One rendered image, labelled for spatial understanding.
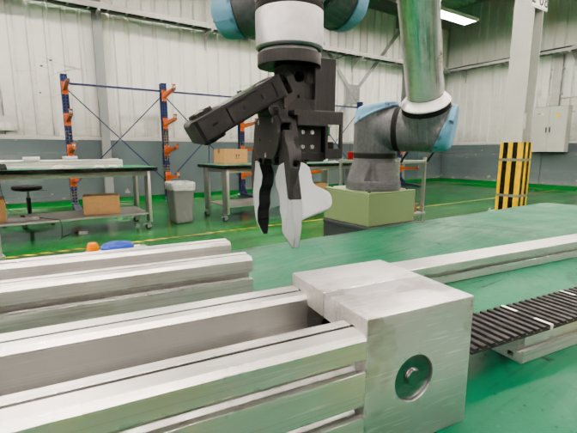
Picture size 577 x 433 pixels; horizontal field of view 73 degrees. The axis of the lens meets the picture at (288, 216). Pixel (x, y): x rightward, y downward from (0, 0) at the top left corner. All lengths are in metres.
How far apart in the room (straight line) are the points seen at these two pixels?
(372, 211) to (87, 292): 0.77
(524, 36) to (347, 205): 6.09
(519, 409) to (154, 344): 0.27
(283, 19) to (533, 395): 0.40
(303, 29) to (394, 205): 0.71
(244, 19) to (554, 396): 0.55
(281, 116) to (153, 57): 7.95
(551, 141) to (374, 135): 10.88
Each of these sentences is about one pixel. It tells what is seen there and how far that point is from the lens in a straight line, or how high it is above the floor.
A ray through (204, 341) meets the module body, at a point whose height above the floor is 0.85.
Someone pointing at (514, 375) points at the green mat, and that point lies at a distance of 0.41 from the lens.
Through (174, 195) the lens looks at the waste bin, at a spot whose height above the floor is 0.39.
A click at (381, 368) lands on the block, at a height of 0.84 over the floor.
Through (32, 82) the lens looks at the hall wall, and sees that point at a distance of 7.97.
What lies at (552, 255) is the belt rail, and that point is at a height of 0.79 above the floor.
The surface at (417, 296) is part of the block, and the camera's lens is 0.28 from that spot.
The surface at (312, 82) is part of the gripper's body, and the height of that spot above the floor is 1.05.
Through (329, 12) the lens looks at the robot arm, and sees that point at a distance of 0.54.
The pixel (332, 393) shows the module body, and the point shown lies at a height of 0.83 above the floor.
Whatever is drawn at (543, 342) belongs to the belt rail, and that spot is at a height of 0.79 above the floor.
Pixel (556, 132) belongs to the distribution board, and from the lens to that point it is 11.83.
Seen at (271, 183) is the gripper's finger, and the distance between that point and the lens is 0.47.
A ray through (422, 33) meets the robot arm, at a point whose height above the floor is 1.21.
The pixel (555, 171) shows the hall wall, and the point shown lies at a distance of 12.08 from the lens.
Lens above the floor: 0.97
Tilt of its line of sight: 10 degrees down
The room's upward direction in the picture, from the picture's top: straight up
